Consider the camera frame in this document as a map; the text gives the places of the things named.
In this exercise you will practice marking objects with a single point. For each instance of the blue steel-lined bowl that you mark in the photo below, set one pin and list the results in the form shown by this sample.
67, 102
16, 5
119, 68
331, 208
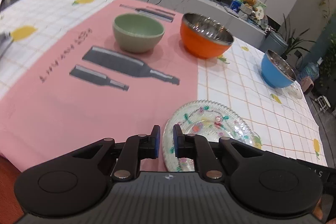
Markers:
273, 74

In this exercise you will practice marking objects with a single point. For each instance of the pink low stool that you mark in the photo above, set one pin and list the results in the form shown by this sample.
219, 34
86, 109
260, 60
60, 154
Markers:
307, 85

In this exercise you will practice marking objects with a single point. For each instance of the large water bottle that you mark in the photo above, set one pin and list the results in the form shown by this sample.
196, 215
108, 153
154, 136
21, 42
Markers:
311, 71

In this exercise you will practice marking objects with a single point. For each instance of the lemon checkered tablecloth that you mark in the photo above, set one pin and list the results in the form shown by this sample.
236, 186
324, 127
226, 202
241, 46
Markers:
249, 98

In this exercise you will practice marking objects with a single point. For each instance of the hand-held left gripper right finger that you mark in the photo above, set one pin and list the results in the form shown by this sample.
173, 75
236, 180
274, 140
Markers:
176, 143

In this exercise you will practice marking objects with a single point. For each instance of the pile of toys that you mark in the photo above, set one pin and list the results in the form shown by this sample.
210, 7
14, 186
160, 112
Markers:
248, 5

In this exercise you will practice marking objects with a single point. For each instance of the pink bottle print cloth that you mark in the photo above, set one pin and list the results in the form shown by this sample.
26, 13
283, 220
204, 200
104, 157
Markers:
65, 108

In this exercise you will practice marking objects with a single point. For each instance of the small white stool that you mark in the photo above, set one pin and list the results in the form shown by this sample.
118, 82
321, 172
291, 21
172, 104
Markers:
323, 103

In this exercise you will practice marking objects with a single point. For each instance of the small clear glass plate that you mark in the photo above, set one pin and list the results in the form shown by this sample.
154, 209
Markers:
295, 92

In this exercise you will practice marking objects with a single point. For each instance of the orange steel-lined bowl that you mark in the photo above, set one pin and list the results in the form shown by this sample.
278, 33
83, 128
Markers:
202, 45

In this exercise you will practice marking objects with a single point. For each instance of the green potted plant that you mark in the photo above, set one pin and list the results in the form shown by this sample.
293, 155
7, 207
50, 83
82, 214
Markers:
295, 40

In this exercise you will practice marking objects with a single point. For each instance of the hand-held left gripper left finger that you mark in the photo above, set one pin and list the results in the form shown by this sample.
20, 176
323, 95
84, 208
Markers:
156, 140

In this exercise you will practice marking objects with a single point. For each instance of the flower print glass plate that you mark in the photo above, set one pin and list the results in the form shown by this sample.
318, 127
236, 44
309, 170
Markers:
210, 119

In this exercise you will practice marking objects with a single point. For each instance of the grey trash bin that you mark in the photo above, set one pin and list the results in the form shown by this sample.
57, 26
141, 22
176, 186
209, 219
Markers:
274, 43

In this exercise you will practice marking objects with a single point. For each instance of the green ceramic bowl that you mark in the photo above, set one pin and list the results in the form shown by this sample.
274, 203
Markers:
136, 29

